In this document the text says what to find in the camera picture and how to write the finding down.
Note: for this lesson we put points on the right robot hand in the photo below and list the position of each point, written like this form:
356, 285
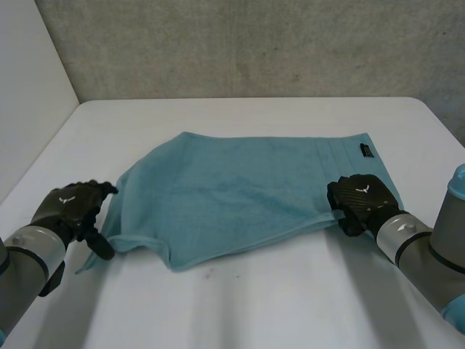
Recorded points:
357, 198

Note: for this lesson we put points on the teal towel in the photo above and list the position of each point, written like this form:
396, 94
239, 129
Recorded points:
239, 196

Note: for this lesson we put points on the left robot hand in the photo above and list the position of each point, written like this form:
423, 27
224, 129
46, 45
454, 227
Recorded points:
69, 203

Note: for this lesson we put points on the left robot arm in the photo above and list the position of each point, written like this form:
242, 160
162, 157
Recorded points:
25, 269

